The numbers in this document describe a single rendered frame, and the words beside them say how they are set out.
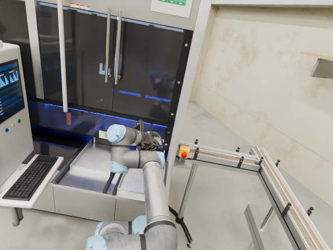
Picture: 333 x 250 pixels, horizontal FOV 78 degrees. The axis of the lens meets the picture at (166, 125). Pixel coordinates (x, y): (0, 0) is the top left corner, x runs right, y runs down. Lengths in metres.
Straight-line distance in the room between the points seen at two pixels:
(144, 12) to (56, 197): 1.66
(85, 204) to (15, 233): 0.63
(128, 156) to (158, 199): 0.23
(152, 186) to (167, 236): 0.18
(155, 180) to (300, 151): 3.19
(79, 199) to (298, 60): 3.46
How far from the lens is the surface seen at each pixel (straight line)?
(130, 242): 0.58
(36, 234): 2.31
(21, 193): 1.46
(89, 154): 1.59
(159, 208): 0.67
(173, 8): 1.26
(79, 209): 2.14
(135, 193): 1.28
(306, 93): 3.68
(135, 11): 1.29
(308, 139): 3.67
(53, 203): 2.22
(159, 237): 0.60
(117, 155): 0.84
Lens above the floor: 1.82
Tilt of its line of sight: 26 degrees down
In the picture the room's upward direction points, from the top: 11 degrees clockwise
